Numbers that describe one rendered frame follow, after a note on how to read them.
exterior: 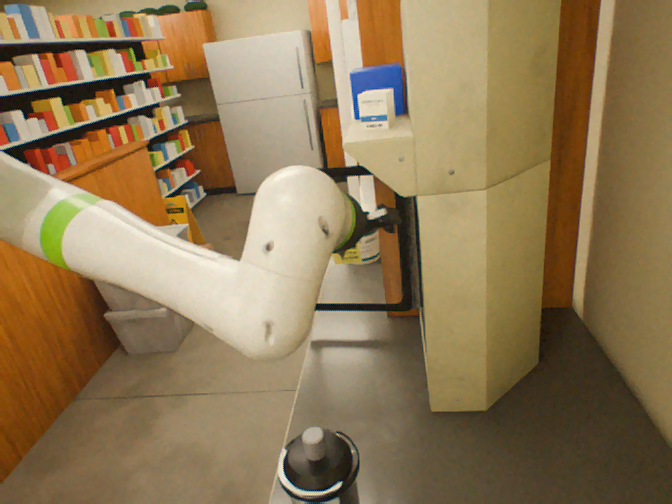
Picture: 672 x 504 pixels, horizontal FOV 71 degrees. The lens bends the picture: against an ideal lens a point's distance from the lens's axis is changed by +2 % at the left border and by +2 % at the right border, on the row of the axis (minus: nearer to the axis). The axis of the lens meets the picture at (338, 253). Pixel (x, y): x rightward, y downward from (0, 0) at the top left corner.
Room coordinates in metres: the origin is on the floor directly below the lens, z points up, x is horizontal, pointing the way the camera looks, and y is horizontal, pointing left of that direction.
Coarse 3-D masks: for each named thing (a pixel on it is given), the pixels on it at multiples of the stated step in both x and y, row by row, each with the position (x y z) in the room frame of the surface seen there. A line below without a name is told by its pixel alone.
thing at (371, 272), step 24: (360, 192) 1.07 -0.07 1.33; (384, 192) 1.05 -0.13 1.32; (360, 240) 1.07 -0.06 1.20; (384, 240) 1.06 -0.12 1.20; (336, 264) 1.09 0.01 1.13; (360, 264) 1.08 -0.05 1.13; (384, 264) 1.06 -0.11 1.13; (336, 288) 1.10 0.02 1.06; (360, 288) 1.08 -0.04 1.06; (384, 288) 1.06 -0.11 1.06
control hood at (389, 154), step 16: (352, 128) 0.87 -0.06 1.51; (400, 128) 0.81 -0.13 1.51; (352, 144) 0.75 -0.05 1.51; (368, 144) 0.74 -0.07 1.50; (384, 144) 0.74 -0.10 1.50; (400, 144) 0.74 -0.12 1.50; (368, 160) 0.75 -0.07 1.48; (384, 160) 0.74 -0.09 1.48; (400, 160) 0.74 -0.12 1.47; (384, 176) 0.74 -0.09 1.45; (400, 176) 0.74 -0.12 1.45; (416, 176) 0.74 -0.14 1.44; (400, 192) 0.74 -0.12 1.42; (416, 192) 0.74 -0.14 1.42
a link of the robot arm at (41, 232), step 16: (48, 176) 0.71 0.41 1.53; (48, 192) 0.68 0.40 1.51; (64, 192) 0.68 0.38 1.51; (80, 192) 0.69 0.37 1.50; (32, 208) 0.65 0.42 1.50; (48, 208) 0.65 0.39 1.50; (64, 208) 0.64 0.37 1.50; (80, 208) 0.64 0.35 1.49; (32, 224) 0.64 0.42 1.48; (48, 224) 0.63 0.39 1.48; (64, 224) 0.62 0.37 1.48; (16, 240) 0.65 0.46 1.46; (32, 240) 0.64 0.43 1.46; (48, 240) 0.62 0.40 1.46; (48, 256) 0.63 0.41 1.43
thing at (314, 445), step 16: (304, 432) 0.45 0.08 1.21; (320, 432) 0.45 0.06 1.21; (304, 448) 0.44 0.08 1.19; (320, 448) 0.44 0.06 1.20; (336, 448) 0.45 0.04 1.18; (288, 464) 0.44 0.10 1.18; (304, 464) 0.43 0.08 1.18; (320, 464) 0.43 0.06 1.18; (336, 464) 0.42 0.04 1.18; (288, 480) 0.42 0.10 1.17; (304, 480) 0.41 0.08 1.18; (320, 480) 0.41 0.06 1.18; (336, 480) 0.41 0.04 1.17
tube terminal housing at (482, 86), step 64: (448, 0) 0.73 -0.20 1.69; (512, 0) 0.75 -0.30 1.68; (448, 64) 0.73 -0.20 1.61; (512, 64) 0.76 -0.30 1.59; (448, 128) 0.73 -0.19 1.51; (512, 128) 0.76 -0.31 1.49; (448, 192) 0.73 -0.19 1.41; (512, 192) 0.76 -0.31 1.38; (448, 256) 0.73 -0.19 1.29; (512, 256) 0.77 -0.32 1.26; (448, 320) 0.73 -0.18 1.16; (512, 320) 0.77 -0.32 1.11; (448, 384) 0.73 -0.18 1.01; (512, 384) 0.77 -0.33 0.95
